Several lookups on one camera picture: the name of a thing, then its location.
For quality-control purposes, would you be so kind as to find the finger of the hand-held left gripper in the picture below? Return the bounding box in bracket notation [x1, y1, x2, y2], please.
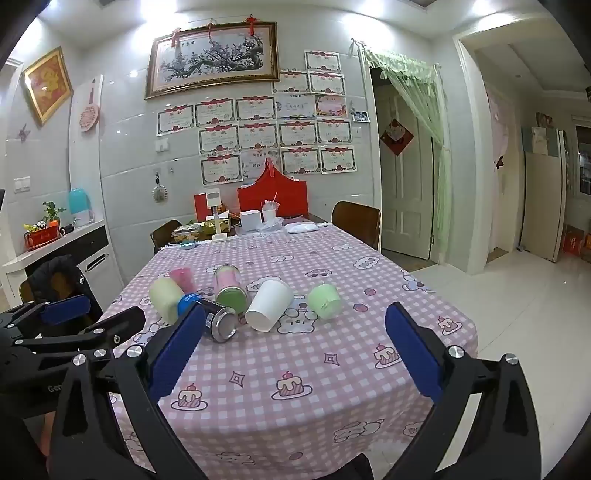
[0, 295, 92, 334]
[9, 306, 147, 361]

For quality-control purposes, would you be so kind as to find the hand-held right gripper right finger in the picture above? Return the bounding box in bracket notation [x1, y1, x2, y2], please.
[385, 302, 542, 480]

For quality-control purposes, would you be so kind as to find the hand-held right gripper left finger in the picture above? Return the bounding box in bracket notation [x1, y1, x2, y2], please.
[48, 304, 208, 480]

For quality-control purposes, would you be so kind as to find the pale green cup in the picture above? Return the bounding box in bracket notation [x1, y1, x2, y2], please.
[148, 276, 188, 325]

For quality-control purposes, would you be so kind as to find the clear pink and green cup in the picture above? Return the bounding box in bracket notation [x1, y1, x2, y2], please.
[212, 264, 247, 315]

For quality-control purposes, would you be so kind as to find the small green cup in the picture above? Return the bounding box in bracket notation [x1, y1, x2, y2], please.
[307, 282, 342, 320]

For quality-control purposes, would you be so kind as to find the white paper cup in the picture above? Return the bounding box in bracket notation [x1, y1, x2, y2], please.
[245, 277, 295, 333]

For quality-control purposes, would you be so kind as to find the white cup with straws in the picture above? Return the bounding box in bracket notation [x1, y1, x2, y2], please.
[261, 191, 282, 232]

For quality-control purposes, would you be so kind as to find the black jacket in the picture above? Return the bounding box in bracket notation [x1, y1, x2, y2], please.
[18, 255, 105, 324]

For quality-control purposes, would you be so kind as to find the white cabinet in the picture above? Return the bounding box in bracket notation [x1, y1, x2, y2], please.
[0, 219, 125, 301]

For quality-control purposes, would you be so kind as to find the black and blue can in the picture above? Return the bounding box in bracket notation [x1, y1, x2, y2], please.
[177, 292, 240, 343]

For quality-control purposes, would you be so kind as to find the red planter with plant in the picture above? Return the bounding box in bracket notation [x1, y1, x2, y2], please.
[23, 202, 68, 252]

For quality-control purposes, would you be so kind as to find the brown chair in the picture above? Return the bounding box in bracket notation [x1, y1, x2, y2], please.
[150, 219, 183, 254]
[331, 200, 382, 250]

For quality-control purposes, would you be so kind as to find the teal and white humidifier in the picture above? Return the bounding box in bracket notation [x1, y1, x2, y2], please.
[68, 188, 95, 229]

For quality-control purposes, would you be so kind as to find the clear food container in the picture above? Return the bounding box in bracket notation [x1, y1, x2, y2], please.
[170, 224, 204, 244]

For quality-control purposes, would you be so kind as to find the pink checked tablecloth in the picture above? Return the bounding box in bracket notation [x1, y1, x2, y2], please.
[99, 224, 478, 480]

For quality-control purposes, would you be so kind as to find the white door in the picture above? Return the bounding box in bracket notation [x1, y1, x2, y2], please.
[374, 69, 437, 261]

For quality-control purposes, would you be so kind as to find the white device on stand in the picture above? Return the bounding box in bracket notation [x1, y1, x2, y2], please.
[205, 187, 229, 241]

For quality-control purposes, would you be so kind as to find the red cardboard carton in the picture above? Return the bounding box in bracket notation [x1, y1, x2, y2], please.
[561, 224, 591, 257]

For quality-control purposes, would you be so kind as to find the white refrigerator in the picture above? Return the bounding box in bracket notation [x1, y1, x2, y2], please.
[519, 127, 571, 263]

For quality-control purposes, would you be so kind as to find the green lace curtain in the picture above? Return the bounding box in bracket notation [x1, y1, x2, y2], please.
[362, 48, 453, 252]

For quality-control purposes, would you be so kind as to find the red door ornament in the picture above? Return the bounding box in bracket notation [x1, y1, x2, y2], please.
[379, 119, 415, 158]

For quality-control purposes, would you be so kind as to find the gold framed picture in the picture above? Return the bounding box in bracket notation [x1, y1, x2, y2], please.
[21, 46, 75, 126]

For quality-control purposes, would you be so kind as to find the framed blossom painting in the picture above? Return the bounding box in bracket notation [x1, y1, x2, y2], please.
[144, 21, 281, 101]

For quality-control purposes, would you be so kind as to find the round pink wall ornament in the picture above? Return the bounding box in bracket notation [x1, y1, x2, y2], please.
[79, 76, 102, 133]

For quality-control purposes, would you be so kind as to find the group of wall certificates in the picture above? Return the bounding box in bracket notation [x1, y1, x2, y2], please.
[156, 50, 357, 185]

